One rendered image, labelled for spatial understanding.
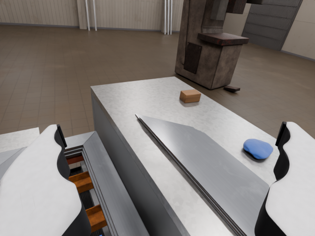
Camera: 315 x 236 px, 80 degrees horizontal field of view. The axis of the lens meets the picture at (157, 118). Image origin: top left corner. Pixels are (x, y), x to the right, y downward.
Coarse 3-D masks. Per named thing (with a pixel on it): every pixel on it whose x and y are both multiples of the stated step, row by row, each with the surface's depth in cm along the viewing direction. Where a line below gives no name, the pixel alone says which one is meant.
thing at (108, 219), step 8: (64, 152) 91; (72, 152) 93; (80, 152) 95; (88, 160) 89; (88, 168) 87; (96, 184) 78; (96, 192) 77; (104, 200) 72; (104, 208) 71; (104, 216) 70; (112, 224) 65; (112, 232) 65
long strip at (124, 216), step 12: (96, 132) 104; (84, 144) 95; (96, 144) 96; (96, 156) 89; (108, 156) 90; (96, 168) 83; (108, 168) 84; (108, 180) 78; (120, 180) 79; (108, 192) 74; (120, 192) 74; (108, 204) 70; (120, 204) 70; (132, 204) 71; (120, 216) 66; (132, 216) 67; (120, 228) 63; (132, 228) 63; (144, 228) 64
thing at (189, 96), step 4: (180, 92) 105; (184, 92) 103; (188, 92) 104; (192, 92) 104; (196, 92) 105; (180, 96) 106; (184, 96) 102; (188, 96) 102; (192, 96) 103; (196, 96) 104; (200, 96) 106; (184, 100) 103; (188, 100) 103; (192, 100) 104; (196, 100) 106
